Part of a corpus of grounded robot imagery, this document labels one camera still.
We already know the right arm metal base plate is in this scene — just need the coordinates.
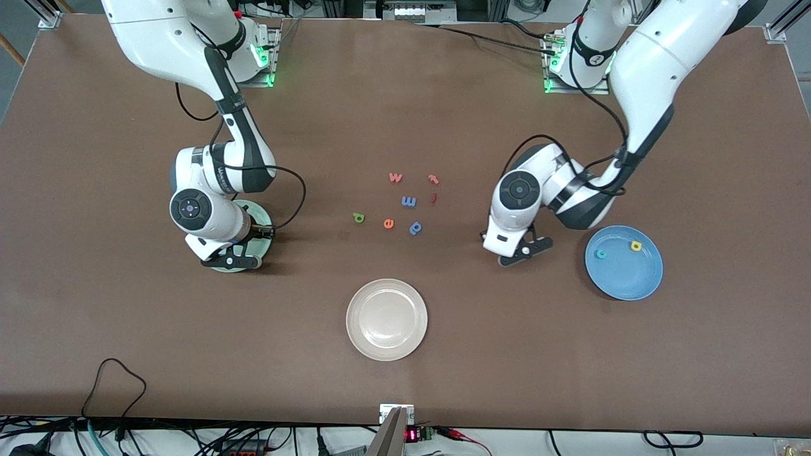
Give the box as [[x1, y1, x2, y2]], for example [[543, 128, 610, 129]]
[[238, 19, 281, 87]]

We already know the beige round plate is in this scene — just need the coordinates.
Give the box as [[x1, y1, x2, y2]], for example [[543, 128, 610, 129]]
[[346, 279, 428, 362]]

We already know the grey metal pole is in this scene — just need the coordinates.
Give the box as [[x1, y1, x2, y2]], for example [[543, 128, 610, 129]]
[[366, 407, 409, 456]]

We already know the brown wooden stick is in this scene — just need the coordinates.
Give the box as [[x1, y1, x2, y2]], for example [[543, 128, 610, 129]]
[[0, 32, 26, 68]]

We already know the black power strip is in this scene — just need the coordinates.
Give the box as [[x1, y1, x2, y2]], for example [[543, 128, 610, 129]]
[[219, 440, 267, 456]]

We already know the white metal bracket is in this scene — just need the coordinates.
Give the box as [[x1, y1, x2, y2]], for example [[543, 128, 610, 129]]
[[379, 403, 415, 424]]

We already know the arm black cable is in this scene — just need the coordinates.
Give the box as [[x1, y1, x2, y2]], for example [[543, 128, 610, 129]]
[[504, 0, 629, 197], [175, 82, 307, 230]]

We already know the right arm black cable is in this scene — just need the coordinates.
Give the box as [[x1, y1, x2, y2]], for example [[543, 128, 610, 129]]
[[175, 82, 307, 230]]

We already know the pale green round plate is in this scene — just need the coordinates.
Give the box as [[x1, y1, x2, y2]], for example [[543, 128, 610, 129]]
[[206, 199, 274, 274]]

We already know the looped thin black cable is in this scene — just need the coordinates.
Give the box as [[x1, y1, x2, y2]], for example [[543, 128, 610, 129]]
[[81, 358, 148, 422]]

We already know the long black table cable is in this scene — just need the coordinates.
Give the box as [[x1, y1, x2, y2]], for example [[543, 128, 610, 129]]
[[415, 21, 558, 56]]

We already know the grey electronics box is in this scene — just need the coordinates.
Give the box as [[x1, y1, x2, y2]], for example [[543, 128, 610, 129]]
[[363, 0, 458, 23]]

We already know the flat looped black cable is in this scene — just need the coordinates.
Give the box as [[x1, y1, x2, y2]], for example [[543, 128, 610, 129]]
[[643, 430, 704, 449]]

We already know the blue round plate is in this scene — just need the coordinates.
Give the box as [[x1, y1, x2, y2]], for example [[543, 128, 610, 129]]
[[584, 225, 664, 301]]

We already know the red clip lead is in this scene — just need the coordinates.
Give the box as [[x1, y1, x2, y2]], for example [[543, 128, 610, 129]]
[[437, 427, 494, 456]]

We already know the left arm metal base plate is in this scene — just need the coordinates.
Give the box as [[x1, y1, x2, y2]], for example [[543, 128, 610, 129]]
[[542, 32, 612, 96]]

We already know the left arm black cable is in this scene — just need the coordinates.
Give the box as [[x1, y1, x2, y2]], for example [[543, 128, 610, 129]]
[[504, 0, 629, 197]]

